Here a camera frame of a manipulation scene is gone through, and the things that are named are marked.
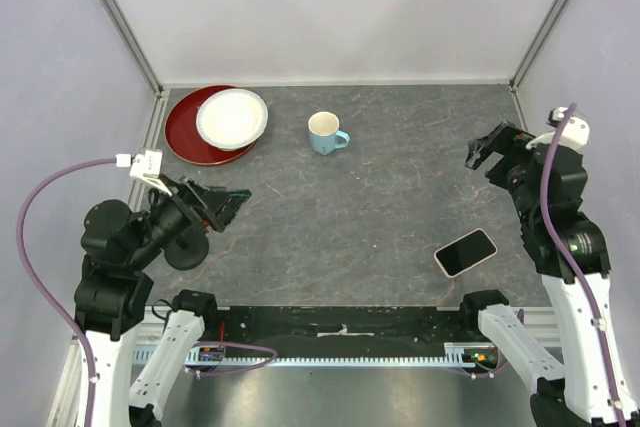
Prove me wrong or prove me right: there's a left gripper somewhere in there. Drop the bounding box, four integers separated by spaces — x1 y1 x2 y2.
127 171 251 268

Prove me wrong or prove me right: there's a black phone stand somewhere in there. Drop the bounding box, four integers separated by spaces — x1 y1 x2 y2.
164 230 209 271

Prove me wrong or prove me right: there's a smartphone with beige case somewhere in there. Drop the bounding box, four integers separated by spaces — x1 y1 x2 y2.
434 229 498 278

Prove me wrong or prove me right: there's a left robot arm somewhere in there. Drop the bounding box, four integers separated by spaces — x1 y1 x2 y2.
74 175 251 426

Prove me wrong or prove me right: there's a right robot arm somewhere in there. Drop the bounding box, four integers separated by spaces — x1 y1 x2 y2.
457 122 639 426

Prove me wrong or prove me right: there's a white paper plate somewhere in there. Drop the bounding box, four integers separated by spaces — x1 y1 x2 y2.
196 88 269 151

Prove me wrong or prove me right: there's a red round plate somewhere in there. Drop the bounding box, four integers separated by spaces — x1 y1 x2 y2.
164 85 256 166

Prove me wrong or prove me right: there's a light blue mug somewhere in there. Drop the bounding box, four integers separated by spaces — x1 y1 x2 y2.
308 111 351 156

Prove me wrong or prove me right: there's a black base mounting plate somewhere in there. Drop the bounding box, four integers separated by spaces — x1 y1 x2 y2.
206 306 485 360

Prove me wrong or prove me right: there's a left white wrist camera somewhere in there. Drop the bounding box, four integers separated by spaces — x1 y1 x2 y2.
115 149 172 196

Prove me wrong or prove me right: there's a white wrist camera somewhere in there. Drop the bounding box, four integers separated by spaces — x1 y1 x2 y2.
525 107 590 152
115 149 172 196

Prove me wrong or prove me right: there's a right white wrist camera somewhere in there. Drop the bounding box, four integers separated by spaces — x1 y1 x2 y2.
525 107 590 152

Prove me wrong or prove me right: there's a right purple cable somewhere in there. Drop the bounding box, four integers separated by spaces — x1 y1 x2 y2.
538 102 629 427

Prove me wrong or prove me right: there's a purple cable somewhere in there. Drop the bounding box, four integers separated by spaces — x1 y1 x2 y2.
538 102 629 427
15 157 119 427

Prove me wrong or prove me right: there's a white slotted cable duct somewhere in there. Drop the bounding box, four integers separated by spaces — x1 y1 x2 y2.
132 341 499 368

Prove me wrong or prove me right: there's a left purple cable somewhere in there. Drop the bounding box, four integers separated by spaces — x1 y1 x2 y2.
15 157 119 427

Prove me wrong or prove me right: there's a right aluminium frame post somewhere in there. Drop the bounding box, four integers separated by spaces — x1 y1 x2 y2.
509 0 571 93

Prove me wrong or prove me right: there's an aluminium frame post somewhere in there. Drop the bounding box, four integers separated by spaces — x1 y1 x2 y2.
99 0 163 96
509 0 571 93

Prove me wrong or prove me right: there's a left aluminium frame post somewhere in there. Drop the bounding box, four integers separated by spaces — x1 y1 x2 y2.
99 0 163 96

